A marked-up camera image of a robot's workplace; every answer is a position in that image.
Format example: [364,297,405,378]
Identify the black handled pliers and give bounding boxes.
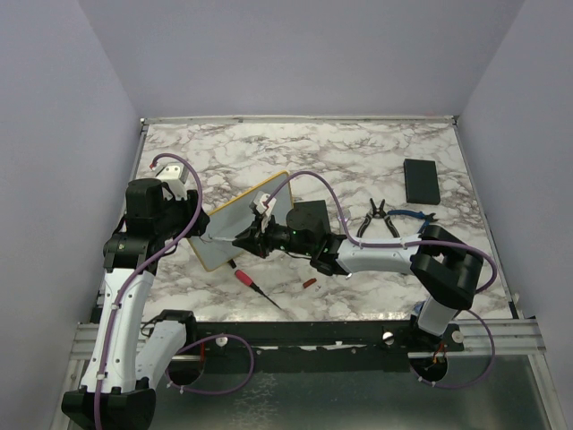
[356,198,400,238]

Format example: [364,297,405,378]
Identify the red marker cap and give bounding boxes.
[303,278,317,288]

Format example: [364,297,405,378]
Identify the silver whiteboard marker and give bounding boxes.
[205,236,235,243]

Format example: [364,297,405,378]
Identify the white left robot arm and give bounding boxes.
[62,178,210,429]

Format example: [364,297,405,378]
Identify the black rectangular box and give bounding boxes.
[403,159,440,205]

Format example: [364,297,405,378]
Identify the yellow framed whiteboard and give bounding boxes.
[189,170,289,272]

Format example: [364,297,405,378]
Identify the black flat rectangular pad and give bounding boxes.
[294,200,331,233]

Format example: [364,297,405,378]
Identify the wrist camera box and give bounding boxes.
[156,162,189,200]
[250,191,277,232]

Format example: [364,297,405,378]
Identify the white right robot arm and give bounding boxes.
[232,201,484,350]

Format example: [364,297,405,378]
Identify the red handled screwdriver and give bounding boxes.
[235,270,281,310]

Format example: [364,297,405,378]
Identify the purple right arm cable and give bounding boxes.
[266,171,499,389]

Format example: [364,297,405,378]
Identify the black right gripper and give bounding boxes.
[235,211,313,258]

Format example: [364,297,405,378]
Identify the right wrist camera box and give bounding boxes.
[250,191,277,232]

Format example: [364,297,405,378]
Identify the blue handled pliers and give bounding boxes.
[387,210,438,233]

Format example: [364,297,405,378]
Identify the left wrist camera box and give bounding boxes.
[156,162,189,200]

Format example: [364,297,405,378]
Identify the black front mounting rail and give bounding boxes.
[145,308,449,375]

